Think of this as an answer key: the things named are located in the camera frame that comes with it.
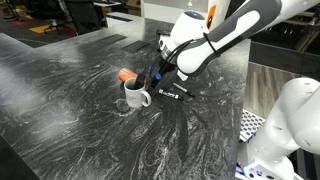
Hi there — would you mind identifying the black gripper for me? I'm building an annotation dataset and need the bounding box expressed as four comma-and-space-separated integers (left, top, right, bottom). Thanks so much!
134, 59, 176, 90

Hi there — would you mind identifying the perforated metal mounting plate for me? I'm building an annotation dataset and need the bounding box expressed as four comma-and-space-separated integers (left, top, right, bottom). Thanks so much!
240, 110, 265, 142

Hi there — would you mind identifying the black office chair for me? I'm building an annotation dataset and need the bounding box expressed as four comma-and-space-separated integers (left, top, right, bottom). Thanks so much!
64, 0, 107, 35

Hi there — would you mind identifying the thin black marker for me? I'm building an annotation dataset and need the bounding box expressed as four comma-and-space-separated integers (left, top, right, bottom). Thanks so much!
173, 83, 196, 98

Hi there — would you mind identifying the white ceramic mug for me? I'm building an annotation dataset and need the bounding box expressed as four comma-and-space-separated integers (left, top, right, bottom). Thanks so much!
124, 78, 151, 108

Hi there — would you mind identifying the thick black marker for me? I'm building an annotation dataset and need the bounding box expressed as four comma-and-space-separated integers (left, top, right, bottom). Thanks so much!
158, 89, 184, 101

